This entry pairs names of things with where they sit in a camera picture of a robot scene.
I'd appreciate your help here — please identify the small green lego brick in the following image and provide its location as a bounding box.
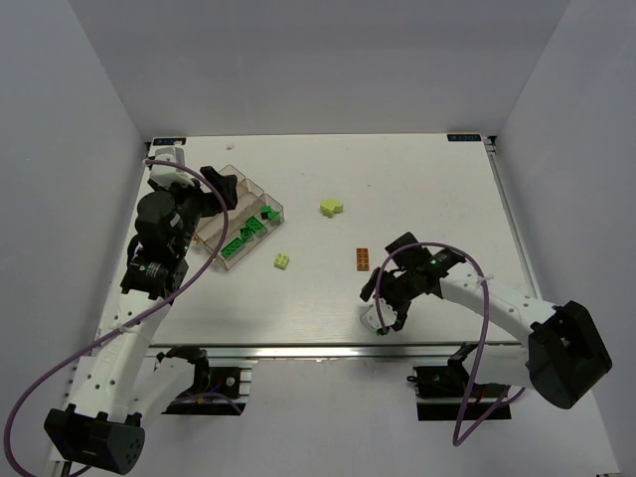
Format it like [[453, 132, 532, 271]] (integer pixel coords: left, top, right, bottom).
[[260, 206, 273, 219]]

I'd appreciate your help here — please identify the green 2x2 lego brick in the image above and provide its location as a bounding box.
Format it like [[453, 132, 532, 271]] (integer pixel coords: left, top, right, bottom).
[[245, 217, 263, 234]]

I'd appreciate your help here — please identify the upturned green 2x4 lego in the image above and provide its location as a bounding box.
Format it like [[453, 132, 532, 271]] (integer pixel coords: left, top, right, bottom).
[[221, 238, 245, 259]]

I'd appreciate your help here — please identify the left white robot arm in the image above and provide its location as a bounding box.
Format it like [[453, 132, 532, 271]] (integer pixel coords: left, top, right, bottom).
[[44, 161, 238, 475]]

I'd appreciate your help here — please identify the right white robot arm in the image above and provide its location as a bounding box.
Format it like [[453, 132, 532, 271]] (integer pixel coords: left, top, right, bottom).
[[360, 233, 613, 409]]

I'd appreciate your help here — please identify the clear compartment organizer tray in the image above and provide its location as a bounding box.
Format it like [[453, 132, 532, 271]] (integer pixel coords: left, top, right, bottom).
[[213, 165, 285, 271]]

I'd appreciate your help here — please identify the orange 2x4 lego plate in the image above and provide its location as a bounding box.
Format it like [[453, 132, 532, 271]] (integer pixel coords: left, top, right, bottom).
[[356, 247, 371, 271]]

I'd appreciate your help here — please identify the light yellow 2x2 lego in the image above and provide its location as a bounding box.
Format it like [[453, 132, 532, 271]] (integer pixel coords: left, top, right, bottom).
[[273, 253, 290, 270]]

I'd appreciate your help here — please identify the light yellow-green curved lego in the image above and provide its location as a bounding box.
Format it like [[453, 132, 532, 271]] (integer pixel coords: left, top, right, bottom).
[[320, 199, 344, 218]]

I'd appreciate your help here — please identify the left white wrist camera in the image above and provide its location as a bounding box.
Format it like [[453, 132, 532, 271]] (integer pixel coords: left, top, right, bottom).
[[145, 146, 195, 191]]

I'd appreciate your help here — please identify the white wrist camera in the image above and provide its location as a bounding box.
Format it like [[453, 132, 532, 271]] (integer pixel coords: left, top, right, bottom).
[[145, 146, 195, 191], [360, 302, 398, 335]]

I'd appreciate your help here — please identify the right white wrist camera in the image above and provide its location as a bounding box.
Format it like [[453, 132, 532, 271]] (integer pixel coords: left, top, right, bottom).
[[360, 302, 398, 335]]

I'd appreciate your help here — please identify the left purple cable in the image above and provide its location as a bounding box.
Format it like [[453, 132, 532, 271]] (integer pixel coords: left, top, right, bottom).
[[3, 158, 231, 477]]

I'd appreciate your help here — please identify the purple cable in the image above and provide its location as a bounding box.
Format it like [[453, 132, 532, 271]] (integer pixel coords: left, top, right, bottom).
[[373, 241, 528, 447], [3, 158, 231, 477]]

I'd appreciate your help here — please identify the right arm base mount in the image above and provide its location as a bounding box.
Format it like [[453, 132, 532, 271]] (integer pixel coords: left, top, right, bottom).
[[406, 343, 512, 422]]

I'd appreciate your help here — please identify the aluminium table edge rail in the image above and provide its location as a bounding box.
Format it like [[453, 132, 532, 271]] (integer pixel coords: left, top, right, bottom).
[[484, 136, 565, 360]]

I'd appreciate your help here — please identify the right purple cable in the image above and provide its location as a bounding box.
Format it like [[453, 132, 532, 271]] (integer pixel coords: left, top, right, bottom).
[[373, 241, 528, 447]]

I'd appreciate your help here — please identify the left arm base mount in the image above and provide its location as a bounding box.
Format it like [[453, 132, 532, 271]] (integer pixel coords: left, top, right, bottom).
[[154, 346, 248, 416]]

